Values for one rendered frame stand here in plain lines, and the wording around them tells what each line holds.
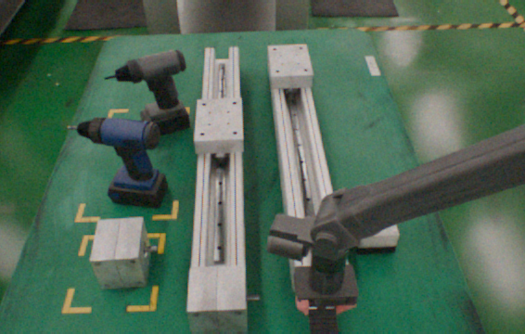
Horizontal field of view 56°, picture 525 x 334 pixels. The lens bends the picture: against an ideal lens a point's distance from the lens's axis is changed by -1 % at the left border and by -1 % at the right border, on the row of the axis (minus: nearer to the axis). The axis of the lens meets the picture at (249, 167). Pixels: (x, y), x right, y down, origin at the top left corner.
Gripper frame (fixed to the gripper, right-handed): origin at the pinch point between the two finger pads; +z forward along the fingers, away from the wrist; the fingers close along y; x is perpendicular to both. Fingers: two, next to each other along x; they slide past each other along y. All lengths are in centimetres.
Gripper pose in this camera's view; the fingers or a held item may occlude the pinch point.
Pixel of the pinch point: (321, 308)
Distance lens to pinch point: 95.6
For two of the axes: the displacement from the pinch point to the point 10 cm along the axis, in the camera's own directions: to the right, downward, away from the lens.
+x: 0.3, 6.8, -7.3
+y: -10.0, 0.4, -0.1
